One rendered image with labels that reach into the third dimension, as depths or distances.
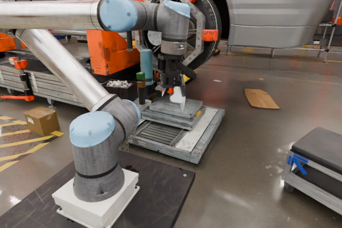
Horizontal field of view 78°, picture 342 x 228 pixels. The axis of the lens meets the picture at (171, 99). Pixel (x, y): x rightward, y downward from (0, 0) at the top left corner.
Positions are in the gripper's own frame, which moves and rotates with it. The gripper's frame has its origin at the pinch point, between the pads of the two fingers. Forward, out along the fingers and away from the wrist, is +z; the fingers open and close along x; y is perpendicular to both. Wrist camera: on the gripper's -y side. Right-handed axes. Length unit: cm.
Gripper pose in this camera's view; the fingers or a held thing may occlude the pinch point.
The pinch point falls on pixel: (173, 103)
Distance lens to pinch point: 84.4
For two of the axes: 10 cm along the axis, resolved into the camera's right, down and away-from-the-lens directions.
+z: -0.8, 9.2, 3.9
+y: -8.6, 1.4, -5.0
